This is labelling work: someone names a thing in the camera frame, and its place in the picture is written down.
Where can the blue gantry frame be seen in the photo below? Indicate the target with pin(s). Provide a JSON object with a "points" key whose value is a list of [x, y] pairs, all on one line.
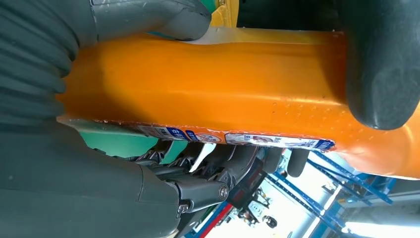
{"points": [[328, 184]]}

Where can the yellow taped cardboard sheet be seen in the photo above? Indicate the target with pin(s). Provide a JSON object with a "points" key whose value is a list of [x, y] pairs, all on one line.
{"points": [[223, 13]]}

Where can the white black humanoid robot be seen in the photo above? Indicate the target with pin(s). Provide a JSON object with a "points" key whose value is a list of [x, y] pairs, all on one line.
{"points": [[257, 210]]}

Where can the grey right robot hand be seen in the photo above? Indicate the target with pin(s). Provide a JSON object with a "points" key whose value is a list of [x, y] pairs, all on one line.
{"points": [[82, 197]]}

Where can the long ceiling light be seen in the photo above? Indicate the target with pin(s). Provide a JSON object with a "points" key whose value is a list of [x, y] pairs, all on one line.
{"points": [[384, 230]]}

